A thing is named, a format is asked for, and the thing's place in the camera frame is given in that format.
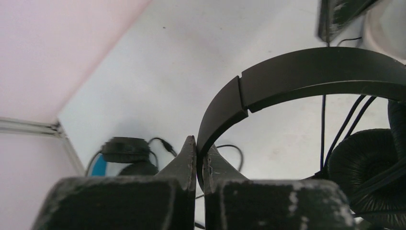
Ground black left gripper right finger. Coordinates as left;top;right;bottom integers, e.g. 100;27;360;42
203;147;356;230

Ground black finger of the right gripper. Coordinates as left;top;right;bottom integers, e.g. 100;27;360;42
317;0;379;43

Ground black cable of blue headset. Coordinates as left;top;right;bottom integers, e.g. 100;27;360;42
147;137;244;230

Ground thin black headphone cable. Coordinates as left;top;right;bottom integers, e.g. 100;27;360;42
318;36;378;172

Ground small black on-ear headphones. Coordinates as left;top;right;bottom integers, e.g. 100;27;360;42
197;47;406;230

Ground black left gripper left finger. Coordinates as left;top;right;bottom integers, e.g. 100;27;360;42
32;136;196;230

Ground white gaming headset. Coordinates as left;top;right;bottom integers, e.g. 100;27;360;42
362;0;406;64

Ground aluminium frame post left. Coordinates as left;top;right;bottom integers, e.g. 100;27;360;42
0;117;86;175

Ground black and blue headset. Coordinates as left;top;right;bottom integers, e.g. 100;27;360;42
85;137;158;176

